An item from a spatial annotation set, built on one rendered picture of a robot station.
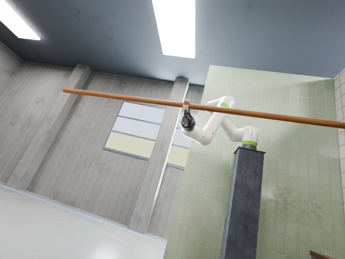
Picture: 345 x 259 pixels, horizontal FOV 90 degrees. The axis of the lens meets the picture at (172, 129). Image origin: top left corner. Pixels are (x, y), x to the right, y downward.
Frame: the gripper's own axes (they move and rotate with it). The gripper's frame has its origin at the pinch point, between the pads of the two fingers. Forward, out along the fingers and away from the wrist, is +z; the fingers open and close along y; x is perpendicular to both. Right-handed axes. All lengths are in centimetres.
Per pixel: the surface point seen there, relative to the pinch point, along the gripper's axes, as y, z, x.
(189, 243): 87, -122, -13
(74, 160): 21, -252, 251
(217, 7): -200, -76, -2
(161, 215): 82, -252, 42
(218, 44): -199, -136, -12
